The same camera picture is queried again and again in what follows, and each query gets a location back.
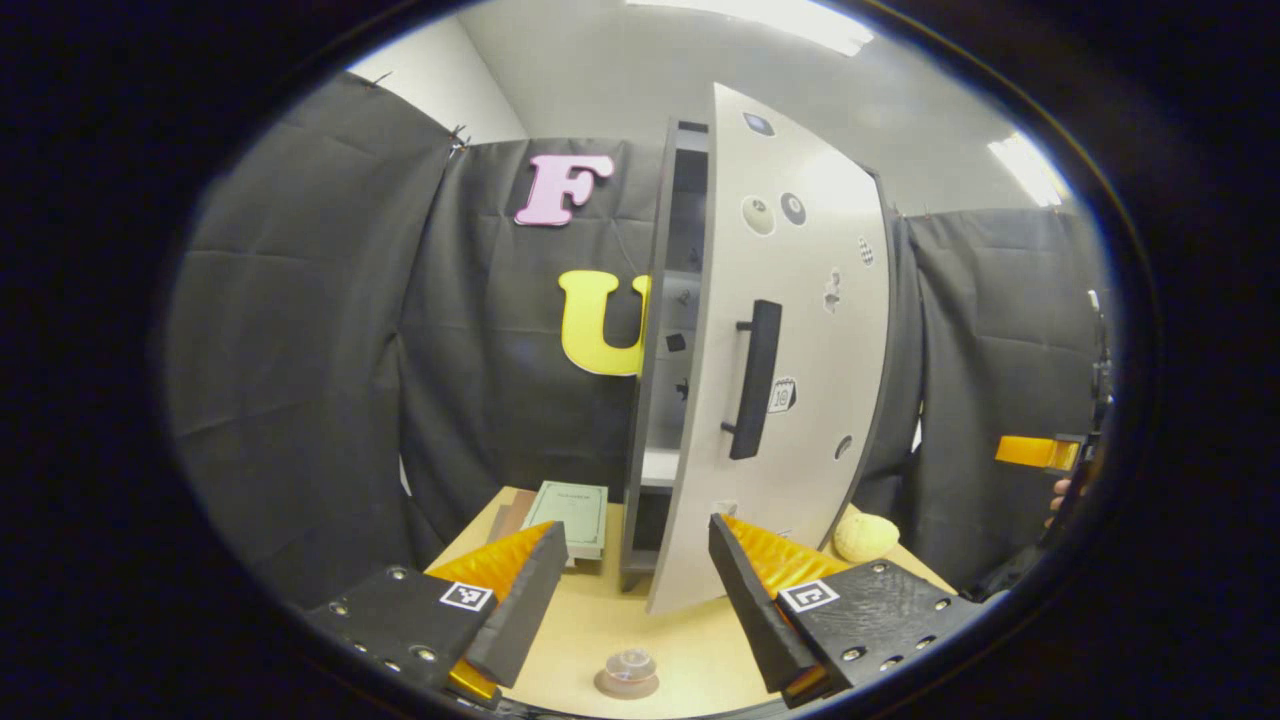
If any dark grey cabinet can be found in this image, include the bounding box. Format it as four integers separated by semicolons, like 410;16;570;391
619;120;713;594

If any light grey cabinet door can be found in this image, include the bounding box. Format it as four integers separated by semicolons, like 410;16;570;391
645;82;894;617

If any green book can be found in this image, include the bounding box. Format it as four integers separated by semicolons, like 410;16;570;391
519;479;610;562

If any ceiling light panel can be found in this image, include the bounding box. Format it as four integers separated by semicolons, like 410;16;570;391
623;0;878;58
986;131;1073;209

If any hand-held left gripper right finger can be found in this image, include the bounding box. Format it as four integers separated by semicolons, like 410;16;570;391
709;514;988;708

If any clear plastic bottle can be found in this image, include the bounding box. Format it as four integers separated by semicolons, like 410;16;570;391
604;647;659;684

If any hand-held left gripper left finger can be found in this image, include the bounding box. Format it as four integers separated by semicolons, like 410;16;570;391
305;521;569;704

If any brown cover book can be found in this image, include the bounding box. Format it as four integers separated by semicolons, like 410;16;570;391
486;500;532;547

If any yellow lemon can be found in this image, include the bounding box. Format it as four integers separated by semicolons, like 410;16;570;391
832;511;902;565

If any black backdrop cloth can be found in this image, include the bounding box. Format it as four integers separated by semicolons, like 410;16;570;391
165;70;1113;613

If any round brown coaster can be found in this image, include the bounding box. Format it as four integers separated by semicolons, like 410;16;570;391
593;664;662;701

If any black cabinet door handle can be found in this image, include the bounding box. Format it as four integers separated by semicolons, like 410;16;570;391
719;298;785;462

